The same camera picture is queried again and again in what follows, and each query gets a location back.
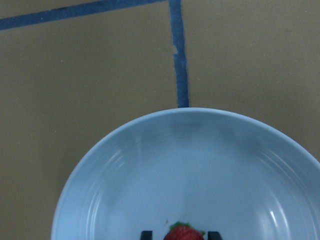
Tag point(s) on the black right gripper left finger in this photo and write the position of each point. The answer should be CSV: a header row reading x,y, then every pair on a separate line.
x,y
146,235

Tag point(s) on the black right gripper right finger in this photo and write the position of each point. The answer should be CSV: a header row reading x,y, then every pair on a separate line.
x,y
214,235

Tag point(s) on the red strawberry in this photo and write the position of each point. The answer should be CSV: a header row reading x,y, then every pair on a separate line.
x,y
184,231

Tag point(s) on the blue plate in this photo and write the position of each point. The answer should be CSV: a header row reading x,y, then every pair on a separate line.
x,y
214,169

